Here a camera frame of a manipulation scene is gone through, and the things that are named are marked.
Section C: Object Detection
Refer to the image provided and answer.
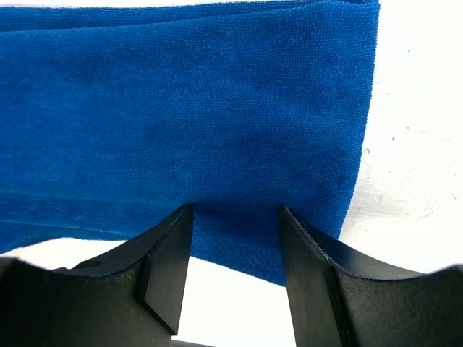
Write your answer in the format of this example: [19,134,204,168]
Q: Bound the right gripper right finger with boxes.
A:
[279,206,462,346]

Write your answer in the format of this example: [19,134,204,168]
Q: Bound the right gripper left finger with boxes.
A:
[1,205,194,346]

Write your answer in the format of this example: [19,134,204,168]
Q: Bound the blue towel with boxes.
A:
[1,1,380,285]

